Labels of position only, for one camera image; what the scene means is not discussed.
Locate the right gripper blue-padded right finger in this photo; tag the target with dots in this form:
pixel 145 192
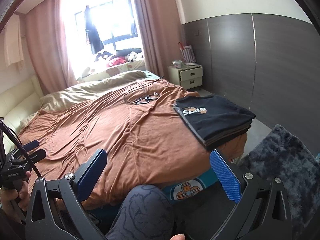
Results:
pixel 227 175

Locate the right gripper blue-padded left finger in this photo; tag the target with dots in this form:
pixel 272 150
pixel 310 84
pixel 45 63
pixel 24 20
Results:
pixel 88 174

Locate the black teddy bear t-shirt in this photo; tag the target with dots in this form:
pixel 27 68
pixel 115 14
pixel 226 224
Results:
pixel 212 114

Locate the stack of folded clothes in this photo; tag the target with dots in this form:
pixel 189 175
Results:
pixel 220 138

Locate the black clothes hangers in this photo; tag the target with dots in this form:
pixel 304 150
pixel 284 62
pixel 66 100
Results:
pixel 147 99

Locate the clothes pile on windowsill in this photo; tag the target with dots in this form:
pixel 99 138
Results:
pixel 110 59

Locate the person's left hand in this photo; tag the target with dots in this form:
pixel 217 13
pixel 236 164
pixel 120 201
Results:
pixel 7 195

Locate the teal bear print mattress cover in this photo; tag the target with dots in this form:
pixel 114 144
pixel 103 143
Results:
pixel 184 190

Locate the dark fluffy rug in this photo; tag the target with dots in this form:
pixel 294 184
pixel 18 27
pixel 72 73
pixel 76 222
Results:
pixel 281 154

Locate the orange-brown bed sheet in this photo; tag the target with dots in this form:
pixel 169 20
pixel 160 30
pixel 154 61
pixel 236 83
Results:
pixel 146 144

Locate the person's patterned trouser leg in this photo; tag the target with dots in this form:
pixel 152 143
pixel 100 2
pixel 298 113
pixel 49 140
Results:
pixel 145 213

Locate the bear print pillow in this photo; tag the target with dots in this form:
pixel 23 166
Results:
pixel 99 70

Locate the cream bedside nightstand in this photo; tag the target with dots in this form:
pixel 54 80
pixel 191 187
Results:
pixel 187 76

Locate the dark garment hanging at window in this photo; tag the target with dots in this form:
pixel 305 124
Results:
pixel 92 33

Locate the white cup on nightstand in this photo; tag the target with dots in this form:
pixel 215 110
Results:
pixel 177 64

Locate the striped gift bag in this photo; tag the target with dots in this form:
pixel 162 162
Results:
pixel 187 53

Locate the pink curtain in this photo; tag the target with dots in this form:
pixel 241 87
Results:
pixel 160 30

